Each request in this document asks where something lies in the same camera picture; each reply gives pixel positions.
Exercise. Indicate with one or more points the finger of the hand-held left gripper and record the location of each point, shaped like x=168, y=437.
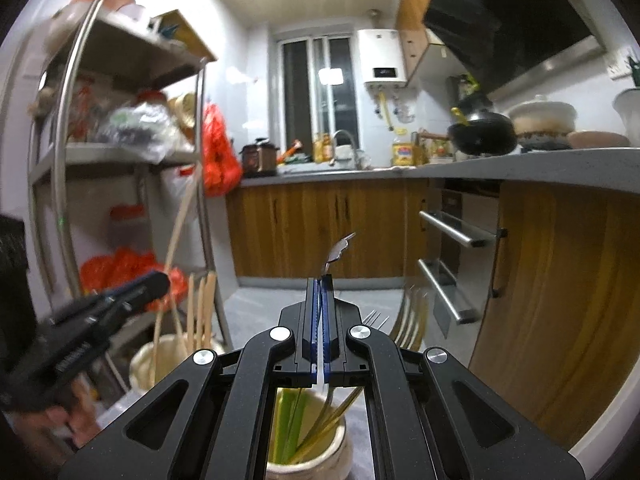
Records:
x=125, y=288
x=145, y=292

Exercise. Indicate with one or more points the crumpled red plastic bag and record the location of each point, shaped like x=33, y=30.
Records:
x=115, y=267

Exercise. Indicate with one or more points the black range hood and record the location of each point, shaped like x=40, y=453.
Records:
x=505, y=20

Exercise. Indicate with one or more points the hanging red plastic bag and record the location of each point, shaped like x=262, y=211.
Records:
x=220, y=155

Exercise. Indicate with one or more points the white water heater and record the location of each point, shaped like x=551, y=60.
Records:
x=382, y=55

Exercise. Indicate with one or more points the grey kitchen counter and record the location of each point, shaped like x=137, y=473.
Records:
x=500, y=170

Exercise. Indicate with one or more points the white ceramic casserole pot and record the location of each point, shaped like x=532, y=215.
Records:
x=542, y=120

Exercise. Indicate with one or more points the condiment bottle rack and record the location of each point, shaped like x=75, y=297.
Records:
x=435, y=147

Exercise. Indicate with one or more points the pink bowl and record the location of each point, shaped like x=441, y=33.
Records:
x=597, y=140

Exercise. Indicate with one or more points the metal shelf rack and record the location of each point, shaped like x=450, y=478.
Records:
x=65, y=160

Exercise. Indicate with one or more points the black wok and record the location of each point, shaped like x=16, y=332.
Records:
x=482, y=132

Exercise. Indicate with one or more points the wooden wall cabinet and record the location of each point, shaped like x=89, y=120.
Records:
x=415, y=5

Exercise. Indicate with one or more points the wooden chopstick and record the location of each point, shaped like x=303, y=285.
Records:
x=202, y=310
x=211, y=310
x=184, y=210
x=191, y=310
x=177, y=320

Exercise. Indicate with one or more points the clear plastic bag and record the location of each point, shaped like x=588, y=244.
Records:
x=140, y=125

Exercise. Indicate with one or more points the yellow oil bottle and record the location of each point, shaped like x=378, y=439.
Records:
x=402, y=152

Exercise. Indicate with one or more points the steel spoon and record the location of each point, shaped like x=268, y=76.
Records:
x=336, y=255

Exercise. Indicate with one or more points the white ceramic double utensil holder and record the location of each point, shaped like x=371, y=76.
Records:
x=335, y=440

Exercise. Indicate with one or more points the yellow bottles by sink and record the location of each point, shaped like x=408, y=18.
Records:
x=322, y=147

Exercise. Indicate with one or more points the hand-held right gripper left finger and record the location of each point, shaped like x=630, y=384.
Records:
x=313, y=330

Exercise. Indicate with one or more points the dark pressure cooker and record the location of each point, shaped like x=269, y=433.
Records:
x=259, y=157

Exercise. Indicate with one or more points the yellow green plastic spoon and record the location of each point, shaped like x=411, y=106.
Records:
x=281, y=425

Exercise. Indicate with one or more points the person's left hand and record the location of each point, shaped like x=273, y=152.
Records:
x=75, y=410

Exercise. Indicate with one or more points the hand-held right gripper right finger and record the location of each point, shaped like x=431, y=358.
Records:
x=327, y=330

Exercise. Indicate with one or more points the built-in steel cabinet appliance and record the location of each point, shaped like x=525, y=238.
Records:
x=450, y=240

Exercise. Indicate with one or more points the wooden base cabinets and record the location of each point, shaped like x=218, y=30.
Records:
x=310, y=230

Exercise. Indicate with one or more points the steel faucet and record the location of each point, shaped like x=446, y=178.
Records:
x=345, y=140

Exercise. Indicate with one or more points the kitchen window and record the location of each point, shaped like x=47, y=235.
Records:
x=320, y=95

